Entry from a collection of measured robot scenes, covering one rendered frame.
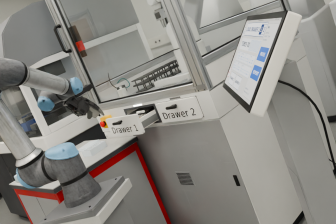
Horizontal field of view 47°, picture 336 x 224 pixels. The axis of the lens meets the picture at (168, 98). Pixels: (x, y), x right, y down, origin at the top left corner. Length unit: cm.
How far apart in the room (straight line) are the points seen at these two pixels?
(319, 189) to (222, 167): 62
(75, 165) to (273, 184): 107
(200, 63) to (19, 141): 84
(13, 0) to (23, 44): 422
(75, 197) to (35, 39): 154
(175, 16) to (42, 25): 136
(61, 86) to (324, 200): 112
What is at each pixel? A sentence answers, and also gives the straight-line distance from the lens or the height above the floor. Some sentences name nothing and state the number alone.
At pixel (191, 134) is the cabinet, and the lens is 199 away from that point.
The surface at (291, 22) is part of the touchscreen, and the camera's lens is 116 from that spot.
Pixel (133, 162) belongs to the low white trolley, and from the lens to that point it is 230.
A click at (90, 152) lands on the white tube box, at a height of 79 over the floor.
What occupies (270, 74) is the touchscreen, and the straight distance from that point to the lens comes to 116.
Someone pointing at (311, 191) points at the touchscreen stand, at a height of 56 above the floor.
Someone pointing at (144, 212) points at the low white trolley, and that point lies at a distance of 237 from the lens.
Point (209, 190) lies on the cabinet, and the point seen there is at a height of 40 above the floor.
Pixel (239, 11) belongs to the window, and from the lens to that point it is 213.
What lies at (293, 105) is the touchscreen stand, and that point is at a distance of 138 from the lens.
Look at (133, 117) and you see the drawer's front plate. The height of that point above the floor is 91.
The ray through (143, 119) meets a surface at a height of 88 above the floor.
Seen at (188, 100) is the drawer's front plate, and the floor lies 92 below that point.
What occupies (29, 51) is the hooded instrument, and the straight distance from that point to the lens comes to 283.
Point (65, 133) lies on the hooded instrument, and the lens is 285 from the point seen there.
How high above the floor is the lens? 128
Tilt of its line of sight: 10 degrees down
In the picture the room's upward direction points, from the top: 22 degrees counter-clockwise
